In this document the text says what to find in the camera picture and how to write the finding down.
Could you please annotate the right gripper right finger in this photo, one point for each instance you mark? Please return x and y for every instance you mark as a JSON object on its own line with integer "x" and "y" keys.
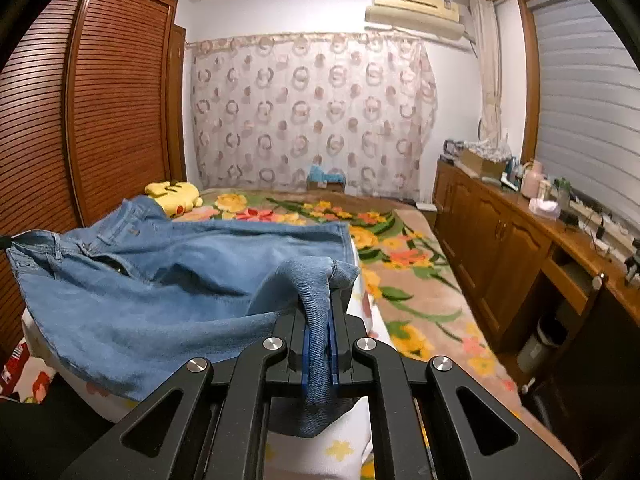
{"x": 344, "y": 331}

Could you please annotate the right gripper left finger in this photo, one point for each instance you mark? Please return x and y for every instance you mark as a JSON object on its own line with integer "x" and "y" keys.
{"x": 291, "y": 372}

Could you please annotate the blue denim jeans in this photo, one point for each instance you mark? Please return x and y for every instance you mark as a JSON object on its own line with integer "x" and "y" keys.
{"x": 125, "y": 302}

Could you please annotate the floral brown bed blanket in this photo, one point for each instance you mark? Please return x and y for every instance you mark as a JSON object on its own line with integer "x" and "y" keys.
{"x": 408, "y": 295}

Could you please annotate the cardboard box with blue cloth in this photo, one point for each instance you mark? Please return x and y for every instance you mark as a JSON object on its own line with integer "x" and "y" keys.
{"x": 319, "y": 180}

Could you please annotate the long wooden sideboard cabinet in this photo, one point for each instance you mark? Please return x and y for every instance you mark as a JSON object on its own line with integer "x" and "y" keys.
{"x": 499, "y": 252}

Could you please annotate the yellow Pikachu plush toy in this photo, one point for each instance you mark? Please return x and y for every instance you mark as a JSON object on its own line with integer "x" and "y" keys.
{"x": 174, "y": 197}

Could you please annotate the small grey trash bin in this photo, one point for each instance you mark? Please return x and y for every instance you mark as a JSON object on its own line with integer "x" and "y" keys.
{"x": 547, "y": 337}

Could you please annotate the cardboard box on sideboard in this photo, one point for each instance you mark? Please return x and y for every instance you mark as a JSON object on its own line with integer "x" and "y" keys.
{"x": 486, "y": 158}

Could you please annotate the circle patterned sheer curtain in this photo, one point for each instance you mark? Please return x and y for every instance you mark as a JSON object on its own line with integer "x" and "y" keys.
{"x": 267, "y": 110}

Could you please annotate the white tissue box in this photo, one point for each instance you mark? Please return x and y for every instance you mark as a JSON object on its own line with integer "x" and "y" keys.
{"x": 548, "y": 209}

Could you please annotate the pink kettle jug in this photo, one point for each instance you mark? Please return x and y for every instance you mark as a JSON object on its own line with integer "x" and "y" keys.
{"x": 532, "y": 176}

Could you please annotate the grey window blind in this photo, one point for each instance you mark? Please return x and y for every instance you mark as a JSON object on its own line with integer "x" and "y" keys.
{"x": 588, "y": 126}

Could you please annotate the brown louvered wardrobe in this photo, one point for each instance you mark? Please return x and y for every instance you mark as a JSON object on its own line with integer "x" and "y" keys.
{"x": 91, "y": 111}

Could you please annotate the beige side curtain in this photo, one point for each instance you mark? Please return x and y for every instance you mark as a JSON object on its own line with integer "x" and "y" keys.
{"x": 487, "y": 43}

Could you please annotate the white wall air conditioner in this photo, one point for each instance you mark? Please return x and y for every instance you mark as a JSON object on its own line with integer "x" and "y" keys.
{"x": 437, "y": 17}

